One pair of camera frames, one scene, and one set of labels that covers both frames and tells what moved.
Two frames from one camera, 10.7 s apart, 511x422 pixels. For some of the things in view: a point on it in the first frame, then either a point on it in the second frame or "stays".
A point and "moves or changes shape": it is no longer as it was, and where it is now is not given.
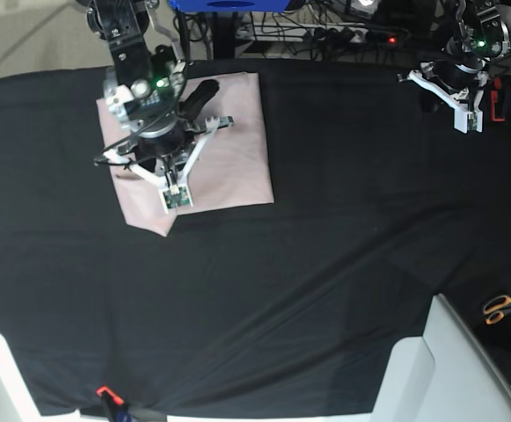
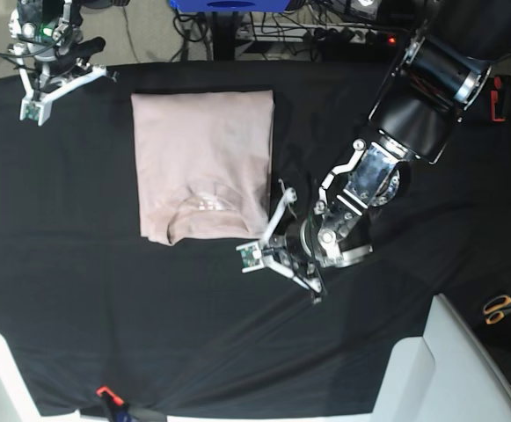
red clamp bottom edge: x=116 y=399 stays
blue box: x=229 y=5 stays
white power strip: x=303 y=33 stays
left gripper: x=164 y=152 to x=49 y=68
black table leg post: x=224 y=33 stays
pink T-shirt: x=232 y=166 moves or changes shape
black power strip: x=387 y=37 stays
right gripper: x=459 y=88 to x=301 y=248
